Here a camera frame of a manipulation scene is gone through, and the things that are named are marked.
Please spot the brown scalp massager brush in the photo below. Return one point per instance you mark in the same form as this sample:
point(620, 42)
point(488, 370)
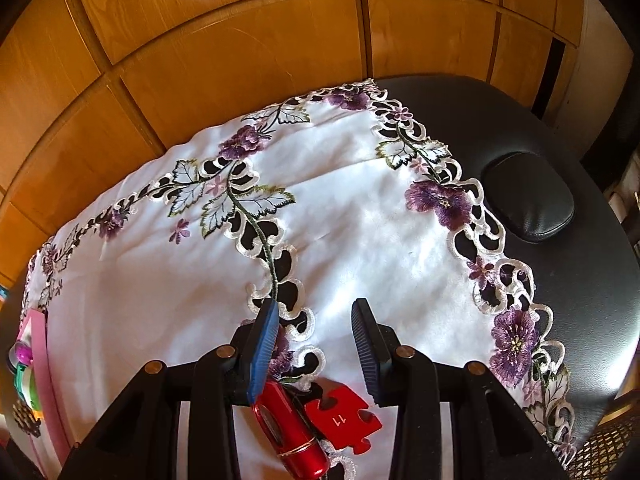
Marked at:
point(25, 417)

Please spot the black oval face-hole cushion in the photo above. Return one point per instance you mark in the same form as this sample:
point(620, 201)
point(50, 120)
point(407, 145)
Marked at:
point(530, 195)

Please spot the white and green plug-in device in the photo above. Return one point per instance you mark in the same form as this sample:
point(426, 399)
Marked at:
point(24, 380)

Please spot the white floral embroidered tablecloth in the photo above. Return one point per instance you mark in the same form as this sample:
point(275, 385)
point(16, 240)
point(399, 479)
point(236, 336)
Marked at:
point(350, 210)

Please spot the purple perforated plastic ball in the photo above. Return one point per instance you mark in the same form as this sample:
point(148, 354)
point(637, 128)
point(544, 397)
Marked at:
point(24, 353)

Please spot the red puzzle piece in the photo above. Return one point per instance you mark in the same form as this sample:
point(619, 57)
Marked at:
point(345, 420)

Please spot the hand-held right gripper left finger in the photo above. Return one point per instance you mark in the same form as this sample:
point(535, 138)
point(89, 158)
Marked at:
point(265, 345)

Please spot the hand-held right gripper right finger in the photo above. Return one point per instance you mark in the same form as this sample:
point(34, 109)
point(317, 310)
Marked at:
point(365, 355)

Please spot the wooden wardrobe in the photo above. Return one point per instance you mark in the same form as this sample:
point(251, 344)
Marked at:
point(225, 60)

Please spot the woven wicker basket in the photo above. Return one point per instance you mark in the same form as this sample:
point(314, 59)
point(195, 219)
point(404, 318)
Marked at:
point(605, 445)

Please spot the pink plastic tray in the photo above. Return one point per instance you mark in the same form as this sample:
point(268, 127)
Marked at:
point(42, 360)

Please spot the red metallic handheld device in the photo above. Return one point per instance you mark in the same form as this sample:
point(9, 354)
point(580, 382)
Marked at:
point(295, 435)

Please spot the black massage table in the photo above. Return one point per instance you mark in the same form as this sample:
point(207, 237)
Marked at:
point(575, 285)

